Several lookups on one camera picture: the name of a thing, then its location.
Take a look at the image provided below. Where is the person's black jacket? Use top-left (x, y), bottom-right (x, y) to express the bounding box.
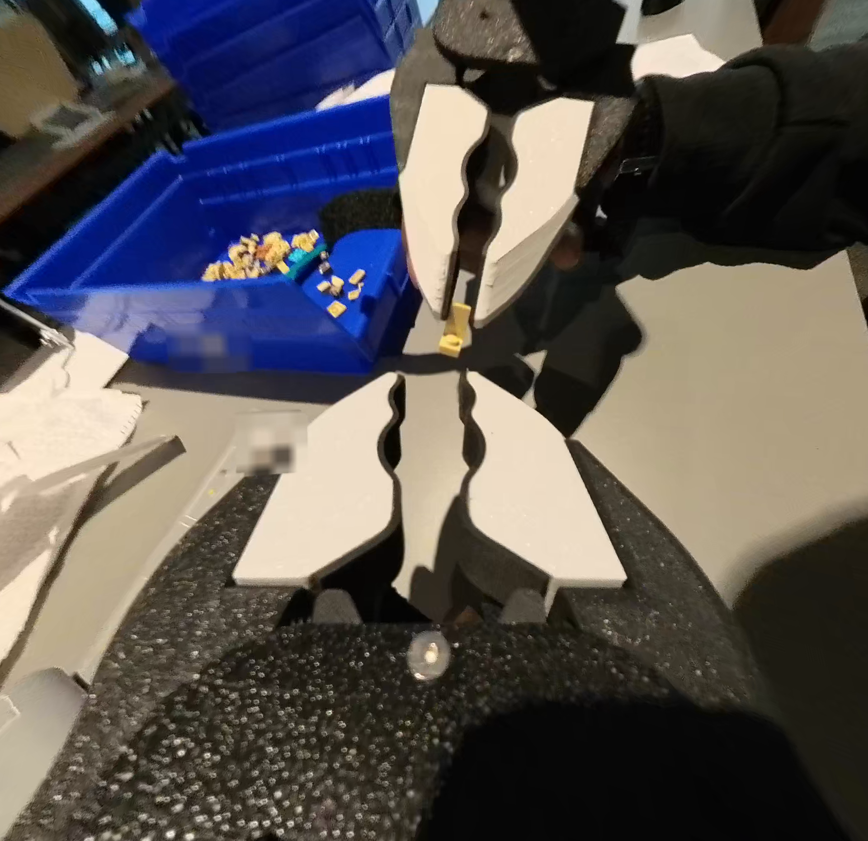
top-left (732, 526), bottom-right (868, 841)

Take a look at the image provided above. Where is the torn white paper bag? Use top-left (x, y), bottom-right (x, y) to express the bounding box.
top-left (0, 329), bottom-right (145, 517)

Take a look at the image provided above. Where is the instruction booklet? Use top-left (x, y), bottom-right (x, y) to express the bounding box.
top-left (0, 407), bottom-right (320, 727)

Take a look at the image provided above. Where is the stack of blue bins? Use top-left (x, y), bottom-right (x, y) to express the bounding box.
top-left (125, 0), bottom-right (418, 130)

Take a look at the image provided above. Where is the blue plastic bin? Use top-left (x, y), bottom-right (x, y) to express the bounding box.
top-left (3, 95), bottom-right (425, 374)

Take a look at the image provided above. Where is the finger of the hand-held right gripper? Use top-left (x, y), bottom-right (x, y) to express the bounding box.
top-left (396, 84), bottom-right (492, 321)
top-left (472, 97), bottom-right (598, 330)

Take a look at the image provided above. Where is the grey desk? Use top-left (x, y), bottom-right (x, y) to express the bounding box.
top-left (0, 33), bottom-right (868, 733)

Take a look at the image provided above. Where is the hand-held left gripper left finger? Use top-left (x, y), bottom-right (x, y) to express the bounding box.
top-left (232, 372), bottom-right (406, 587)

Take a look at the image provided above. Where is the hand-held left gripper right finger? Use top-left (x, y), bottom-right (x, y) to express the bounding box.
top-left (459, 370), bottom-right (628, 590)

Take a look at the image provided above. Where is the person's right hand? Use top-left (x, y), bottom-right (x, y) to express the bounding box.
top-left (551, 221), bottom-right (590, 271)

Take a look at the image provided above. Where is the person's right forearm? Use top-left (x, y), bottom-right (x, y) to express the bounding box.
top-left (597, 41), bottom-right (868, 279)

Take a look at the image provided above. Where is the small tan bracket brick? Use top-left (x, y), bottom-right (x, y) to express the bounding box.
top-left (439, 302), bottom-right (472, 355)

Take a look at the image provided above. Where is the pile of small toy bricks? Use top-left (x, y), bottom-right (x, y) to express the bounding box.
top-left (201, 230), bottom-right (370, 320)

